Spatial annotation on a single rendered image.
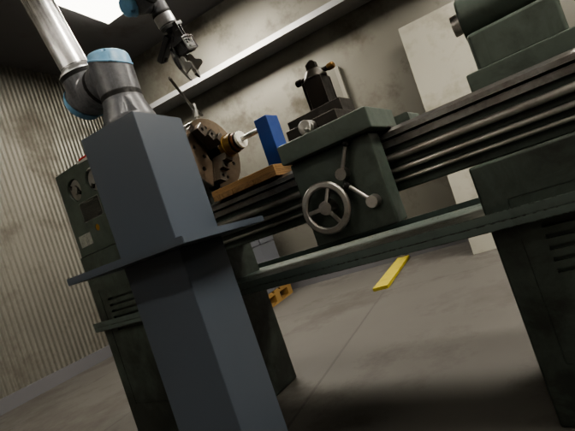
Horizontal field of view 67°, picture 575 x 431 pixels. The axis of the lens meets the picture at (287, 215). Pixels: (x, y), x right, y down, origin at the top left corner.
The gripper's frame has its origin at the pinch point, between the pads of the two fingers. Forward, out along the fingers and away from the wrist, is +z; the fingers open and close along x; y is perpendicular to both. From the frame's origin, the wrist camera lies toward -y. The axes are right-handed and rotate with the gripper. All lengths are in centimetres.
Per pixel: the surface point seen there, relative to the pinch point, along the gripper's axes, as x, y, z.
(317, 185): -42, 49, 50
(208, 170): -13.2, -7.4, 34.5
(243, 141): -3.9, 8.2, 31.3
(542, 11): -14, 114, 36
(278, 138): -6.8, 24.7, 36.3
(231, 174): -1.6, -7.4, 41.6
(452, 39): 275, 59, 56
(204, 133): -8.4, -3.4, 21.2
